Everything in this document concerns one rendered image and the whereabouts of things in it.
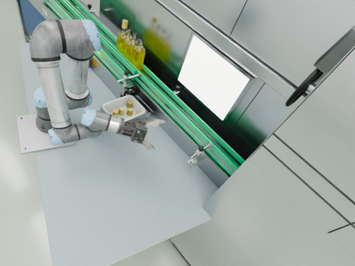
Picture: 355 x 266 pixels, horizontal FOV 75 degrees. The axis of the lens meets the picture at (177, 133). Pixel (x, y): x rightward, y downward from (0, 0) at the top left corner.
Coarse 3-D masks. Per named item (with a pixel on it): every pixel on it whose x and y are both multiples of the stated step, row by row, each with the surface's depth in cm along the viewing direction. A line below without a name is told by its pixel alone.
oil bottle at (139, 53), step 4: (136, 48) 140; (140, 48) 140; (144, 48) 142; (136, 52) 142; (140, 52) 141; (144, 52) 143; (136, 56) 143; (140, 56) 143; (144, 56) 146; (132, 60) 148; (136, 60) 145; (140, 60) 146; (136, 64) 147; (140, 64) 148; (140, 68) 151
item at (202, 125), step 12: (72, 0) 182; (84, 12) 177; (96, 24) 173; (108, 36) 168; (144, 72) 155; (156, 84) 151; (168, 96) 147; (180, 108) 144; (192, 120) 140; (204, 132) 136; (216, 144) 133; (228, 156) 130; (240, 156) 125
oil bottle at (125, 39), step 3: (126, 36) 144; (123, 39) 145; (126, 39) 144; (129, 39) 144; (132, 39) 145; (123, 42) 147; (126, 42) 144; (123, 45) 148; (126, 45) 146; (123, 48) 149; (126, 48) 147; (123, 51) 151; (126, 51) 149; (123, 54) 152; (126, 54) 150
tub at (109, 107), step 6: (126, 96) 147; (132, 96) 148; (108, 102) 139; (114, 102) 142; (120, 102) 146; (126, 102) 150; (138, 102) 146; (102, 108) 135; (108, 108) 141; (114, 108) 145; (126, 108) 150; (138, 108) 147; (144, 108) 144; (126, 114) 147; (132, 114) 148; (138, 114) 140; (126, 120) 134
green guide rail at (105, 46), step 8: (56, 0) 181; (64, 8) 177; (72, 8) 170; (72, 16) 173; (80, 16) 166; (104, 40) 156; (104, 48) 160; (112, 48) 153; (112, 56) 157; (120, 56) 150; (120, 64) 154; (128, 64) 147
